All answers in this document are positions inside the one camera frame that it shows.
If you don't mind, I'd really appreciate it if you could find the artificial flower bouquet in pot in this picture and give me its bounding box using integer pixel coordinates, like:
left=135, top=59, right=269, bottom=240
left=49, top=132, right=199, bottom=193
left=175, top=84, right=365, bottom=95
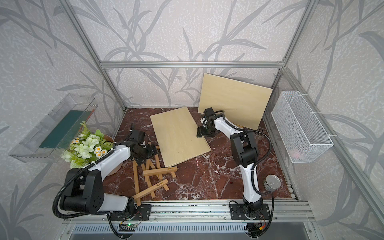
left=61, top=121, right=114, bottom=169

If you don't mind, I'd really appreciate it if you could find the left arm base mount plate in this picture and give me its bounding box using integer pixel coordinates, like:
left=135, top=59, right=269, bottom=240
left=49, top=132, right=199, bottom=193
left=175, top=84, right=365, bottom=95
left=110, top=204, right=152, bottom=222

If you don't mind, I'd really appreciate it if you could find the white wire mesh basket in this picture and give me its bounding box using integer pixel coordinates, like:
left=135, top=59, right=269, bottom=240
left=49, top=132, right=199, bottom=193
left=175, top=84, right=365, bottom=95
left=272, top=91, right=334, bottom=164

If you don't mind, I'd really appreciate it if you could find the brown plastic grid piece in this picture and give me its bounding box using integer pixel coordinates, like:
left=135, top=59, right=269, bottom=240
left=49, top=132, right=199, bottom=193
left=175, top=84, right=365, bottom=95
left=255, top=128, right=268, bottom=137

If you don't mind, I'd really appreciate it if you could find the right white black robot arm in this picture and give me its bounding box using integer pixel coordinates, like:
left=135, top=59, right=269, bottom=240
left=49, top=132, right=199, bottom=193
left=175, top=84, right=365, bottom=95
left=197, top=108, right=272, bottom=219

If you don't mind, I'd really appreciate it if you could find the wooden easel frame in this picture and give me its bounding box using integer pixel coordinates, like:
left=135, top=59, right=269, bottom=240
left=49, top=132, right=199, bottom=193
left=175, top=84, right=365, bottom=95
left=133, top=146, right=178, bottom=206

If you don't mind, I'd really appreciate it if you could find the round metal tin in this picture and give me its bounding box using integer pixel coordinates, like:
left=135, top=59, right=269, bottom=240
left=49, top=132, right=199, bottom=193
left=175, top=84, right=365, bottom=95
left=263, top=175, right=282, bottom=193

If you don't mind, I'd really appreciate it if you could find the clear plastic wall tray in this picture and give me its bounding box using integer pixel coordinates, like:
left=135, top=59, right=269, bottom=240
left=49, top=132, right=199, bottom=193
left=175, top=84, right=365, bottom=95
left=9, top=94, right=98, bottom=163

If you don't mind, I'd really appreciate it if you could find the light plywood board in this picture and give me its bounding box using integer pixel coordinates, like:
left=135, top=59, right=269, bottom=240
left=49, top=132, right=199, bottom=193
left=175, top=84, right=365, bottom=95
left=198, top=74, right=273, bottom=129
left=151, top=107, right=211, bottom=167

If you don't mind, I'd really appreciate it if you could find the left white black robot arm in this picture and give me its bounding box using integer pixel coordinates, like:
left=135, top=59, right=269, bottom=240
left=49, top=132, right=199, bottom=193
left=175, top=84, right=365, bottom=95
left=52, top=130, right=158, bottom=219

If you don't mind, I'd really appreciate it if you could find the aluminium front rail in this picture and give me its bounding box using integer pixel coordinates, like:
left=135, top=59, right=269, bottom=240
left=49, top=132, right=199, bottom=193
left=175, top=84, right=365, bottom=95
left=62, top=200, right=316, bottom=224

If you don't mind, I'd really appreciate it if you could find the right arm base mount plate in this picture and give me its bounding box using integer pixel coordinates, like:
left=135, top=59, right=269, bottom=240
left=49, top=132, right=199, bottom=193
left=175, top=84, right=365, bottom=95
left=229, top=199, right=272, bottom=221

